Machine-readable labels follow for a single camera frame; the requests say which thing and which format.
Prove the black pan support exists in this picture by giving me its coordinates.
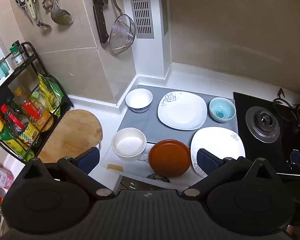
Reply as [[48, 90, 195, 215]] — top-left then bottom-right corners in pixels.
[[272, 88, 300, 147]]

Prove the metal stove burner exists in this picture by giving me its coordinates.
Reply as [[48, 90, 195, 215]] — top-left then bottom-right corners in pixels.
[[245, 106, 280, 143]]

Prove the green and yellow snack packet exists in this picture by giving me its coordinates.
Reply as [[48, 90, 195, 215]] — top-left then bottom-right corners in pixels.
[[37, 74, 65, 119]]

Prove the white bowl with blue pattern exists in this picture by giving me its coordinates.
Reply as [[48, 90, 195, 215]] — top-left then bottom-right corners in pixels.
[[125, 88, 153, 113]]

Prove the grey mat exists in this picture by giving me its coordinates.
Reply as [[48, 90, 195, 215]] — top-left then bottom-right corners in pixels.
[[116, 84, 239, 155]]

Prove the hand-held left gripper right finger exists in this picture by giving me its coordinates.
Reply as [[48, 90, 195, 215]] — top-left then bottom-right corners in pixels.
[[182, 148, 280, 197]]

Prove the striped patterned cloth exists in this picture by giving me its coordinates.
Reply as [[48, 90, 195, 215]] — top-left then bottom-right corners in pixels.
[[137, 146, 155, 162]]

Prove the metal spoon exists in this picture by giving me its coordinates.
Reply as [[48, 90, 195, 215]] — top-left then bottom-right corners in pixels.
[[29, 0, 52, 28]]

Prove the square white plate floral print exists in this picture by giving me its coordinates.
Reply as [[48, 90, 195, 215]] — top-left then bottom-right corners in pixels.
[[157, 91, 207, 131]]

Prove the green capped spice jar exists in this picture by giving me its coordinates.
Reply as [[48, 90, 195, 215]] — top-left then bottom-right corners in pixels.
[[10, 41, 25, 67]]

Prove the teal canister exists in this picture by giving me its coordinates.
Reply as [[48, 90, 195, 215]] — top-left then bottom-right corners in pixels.
[[0, 58, 10, 82]]

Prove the round wooden cutting board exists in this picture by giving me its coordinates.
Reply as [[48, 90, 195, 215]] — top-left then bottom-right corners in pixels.
[[37, 109, 103, 164]]

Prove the orange capped bottle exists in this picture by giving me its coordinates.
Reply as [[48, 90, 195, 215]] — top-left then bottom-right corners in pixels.
[[14, 87, 28, 105]]

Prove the red capped sauce bottle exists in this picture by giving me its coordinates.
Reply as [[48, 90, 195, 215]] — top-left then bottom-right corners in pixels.
[[0, 104, 29, 140]]

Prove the oil bottle with red label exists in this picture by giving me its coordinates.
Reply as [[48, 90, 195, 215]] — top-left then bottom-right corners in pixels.
[[22, 94, 54, 132]]

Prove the cleaver with dark handle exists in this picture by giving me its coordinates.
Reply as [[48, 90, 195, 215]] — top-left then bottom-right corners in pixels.
[[90, 0, 110, 44]]

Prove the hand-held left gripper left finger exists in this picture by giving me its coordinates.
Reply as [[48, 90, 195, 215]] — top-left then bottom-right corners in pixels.
[[21, 146, 114, 197]]

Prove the yellow capped green bottle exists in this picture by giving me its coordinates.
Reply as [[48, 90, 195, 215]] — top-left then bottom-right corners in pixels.
[[0, 119, 28, 159]]

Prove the square white plate scroll print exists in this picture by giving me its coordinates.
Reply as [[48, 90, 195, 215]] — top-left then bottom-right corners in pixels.
[[190, 127, 246, 178]]

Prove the brown round plate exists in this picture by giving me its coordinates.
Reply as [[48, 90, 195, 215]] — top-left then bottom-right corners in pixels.
[[149, 139, 192, 178]]

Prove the metal vent grille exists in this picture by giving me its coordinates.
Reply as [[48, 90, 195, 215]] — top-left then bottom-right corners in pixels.
[[127, 0, 156, 39]]

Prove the teal glazed bowl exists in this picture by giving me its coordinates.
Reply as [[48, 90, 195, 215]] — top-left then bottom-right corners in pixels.
[[209, 97, 237, 123]]

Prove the metal ladle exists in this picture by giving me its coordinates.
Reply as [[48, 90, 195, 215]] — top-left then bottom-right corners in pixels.
[[49, 0, 74, 26]]

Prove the gas stove burner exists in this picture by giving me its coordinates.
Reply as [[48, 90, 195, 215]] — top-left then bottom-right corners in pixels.
[[233, 91, 300, 180]]

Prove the metal wire strainer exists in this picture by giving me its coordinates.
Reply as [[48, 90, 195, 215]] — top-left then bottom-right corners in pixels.
[[106, 0, 137, 55]]

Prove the black metal rack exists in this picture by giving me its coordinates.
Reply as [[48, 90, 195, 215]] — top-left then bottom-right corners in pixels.
[[0, 42, 73, 162]]

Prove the yellow labelled bottle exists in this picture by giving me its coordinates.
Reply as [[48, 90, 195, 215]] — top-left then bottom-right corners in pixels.
[[19, 126, 40, 147]]

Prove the pink food packet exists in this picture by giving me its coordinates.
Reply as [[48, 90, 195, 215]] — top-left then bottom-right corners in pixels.
[[0, 161, 15, 189]]

